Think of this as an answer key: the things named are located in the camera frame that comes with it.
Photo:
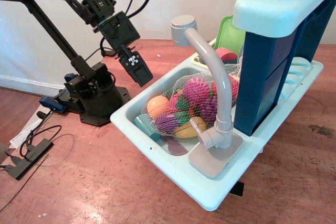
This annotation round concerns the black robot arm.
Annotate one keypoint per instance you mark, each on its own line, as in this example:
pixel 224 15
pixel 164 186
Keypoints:
pixel 41 39

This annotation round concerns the blue toy shelf unit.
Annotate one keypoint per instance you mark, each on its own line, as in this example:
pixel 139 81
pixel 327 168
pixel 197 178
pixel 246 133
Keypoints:
pixel 276 31

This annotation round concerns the purple toy piece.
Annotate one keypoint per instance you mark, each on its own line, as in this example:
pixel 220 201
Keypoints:
pixel 174 147

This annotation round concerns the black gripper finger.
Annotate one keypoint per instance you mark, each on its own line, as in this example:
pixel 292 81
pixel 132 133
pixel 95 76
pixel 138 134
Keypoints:
pixel 135 66

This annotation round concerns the pink toy bowl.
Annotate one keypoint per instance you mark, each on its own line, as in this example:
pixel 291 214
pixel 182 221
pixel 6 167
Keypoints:
pixel 226 55

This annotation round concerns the blue clamp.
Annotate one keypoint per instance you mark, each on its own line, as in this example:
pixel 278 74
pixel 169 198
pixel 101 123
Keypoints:
pixel 50 103

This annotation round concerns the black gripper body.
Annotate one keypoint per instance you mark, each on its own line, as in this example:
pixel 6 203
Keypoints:
pixel 117 30

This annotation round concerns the green toy cutting board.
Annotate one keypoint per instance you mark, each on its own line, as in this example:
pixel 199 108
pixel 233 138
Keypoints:
pixel 229 36

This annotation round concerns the white paper sheet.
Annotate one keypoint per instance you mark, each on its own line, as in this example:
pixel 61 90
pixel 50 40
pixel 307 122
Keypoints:
pixel 33 121

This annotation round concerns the black tape piece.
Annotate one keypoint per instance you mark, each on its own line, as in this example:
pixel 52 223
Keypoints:
pixel 238 189

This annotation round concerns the net bag of toy fruit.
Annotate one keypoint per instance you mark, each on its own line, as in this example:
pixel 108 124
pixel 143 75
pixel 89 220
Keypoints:
pixel 192 96

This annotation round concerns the grey faucet lever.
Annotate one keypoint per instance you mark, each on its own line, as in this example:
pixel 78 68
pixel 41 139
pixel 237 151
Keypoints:
pixel 209 138

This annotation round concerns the grey toy faucet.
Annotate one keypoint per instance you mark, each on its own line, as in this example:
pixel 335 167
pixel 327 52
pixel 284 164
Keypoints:
pixel 210 162

